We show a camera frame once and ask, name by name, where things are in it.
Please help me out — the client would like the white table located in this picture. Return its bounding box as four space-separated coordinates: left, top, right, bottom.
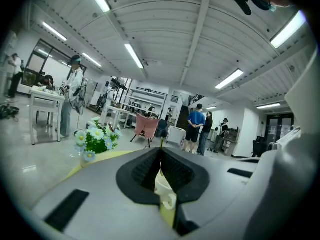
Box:
28 85 66 145
100 105 131 130

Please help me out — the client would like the large dark-framed window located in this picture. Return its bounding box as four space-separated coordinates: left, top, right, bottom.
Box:
20 38 74 88

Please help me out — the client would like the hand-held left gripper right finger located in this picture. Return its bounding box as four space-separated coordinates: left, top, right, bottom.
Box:
160 147 261 237

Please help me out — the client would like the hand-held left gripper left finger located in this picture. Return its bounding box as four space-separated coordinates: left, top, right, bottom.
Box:
31 147 176 240

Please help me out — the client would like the dark blue chair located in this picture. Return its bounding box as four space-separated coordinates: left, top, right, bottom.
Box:
155 119 169 138

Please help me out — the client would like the white-draped table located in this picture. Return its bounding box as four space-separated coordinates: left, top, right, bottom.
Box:
166 125 187 149

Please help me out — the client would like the white storage shelving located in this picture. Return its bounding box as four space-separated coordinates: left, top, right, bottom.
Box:
124 87 169 125

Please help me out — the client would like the black gear on floor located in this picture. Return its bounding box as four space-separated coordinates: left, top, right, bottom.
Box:
0 103 21 122

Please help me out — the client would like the white mug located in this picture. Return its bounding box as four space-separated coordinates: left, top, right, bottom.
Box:
154 170 181 210

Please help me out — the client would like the white pot of daisies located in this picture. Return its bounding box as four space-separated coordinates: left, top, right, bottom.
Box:
74 116 124 169

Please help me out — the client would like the pink chair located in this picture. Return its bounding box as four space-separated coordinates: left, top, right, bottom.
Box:
129 113 161 148

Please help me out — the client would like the glass double door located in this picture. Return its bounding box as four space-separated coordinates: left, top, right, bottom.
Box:
265 112 295 145

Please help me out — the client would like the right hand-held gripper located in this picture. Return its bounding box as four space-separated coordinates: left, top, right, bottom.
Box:
276 126 303 147

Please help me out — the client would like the grey cabinet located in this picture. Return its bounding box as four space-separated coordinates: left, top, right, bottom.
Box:
221 127 241 158

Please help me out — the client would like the black chair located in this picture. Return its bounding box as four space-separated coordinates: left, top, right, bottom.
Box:
251 135 268 158

